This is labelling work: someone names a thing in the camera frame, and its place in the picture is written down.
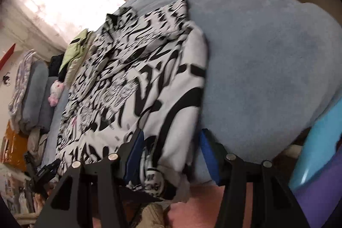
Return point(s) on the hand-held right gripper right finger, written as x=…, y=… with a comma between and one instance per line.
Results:
x=209, y=156

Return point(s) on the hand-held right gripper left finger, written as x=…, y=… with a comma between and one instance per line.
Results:
x=135, y=156

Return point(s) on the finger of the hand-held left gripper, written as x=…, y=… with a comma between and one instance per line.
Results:
x=50, y=167

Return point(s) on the black white printed jacket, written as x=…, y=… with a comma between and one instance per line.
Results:
x=139, y=78

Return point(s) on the beige cloth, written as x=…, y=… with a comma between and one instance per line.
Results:
x=36, y=145

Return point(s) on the pink white cat plush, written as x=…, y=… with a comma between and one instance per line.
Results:
x=56, y=93

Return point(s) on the purple floral folded blanket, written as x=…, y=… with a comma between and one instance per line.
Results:
x=20, y=83

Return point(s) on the black clothing pile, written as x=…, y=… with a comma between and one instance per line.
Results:
x=55, y=65

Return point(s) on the folded cream white jacket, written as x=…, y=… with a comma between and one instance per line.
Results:
x=76, y=65

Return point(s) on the light blue plastic stool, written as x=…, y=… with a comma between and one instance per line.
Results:
x=318, y=142

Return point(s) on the bed with blue blanket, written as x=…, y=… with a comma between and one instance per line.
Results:
x=261, y=57

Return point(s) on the folded green jacket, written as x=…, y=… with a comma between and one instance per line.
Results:
x=73, y=50

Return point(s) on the purple stool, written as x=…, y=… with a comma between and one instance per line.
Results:
x=326, y=190

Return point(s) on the black face wall sticker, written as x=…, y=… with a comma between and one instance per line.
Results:
x=6, y=78

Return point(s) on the red wall shelf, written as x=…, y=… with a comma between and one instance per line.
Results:
x=6, y=58

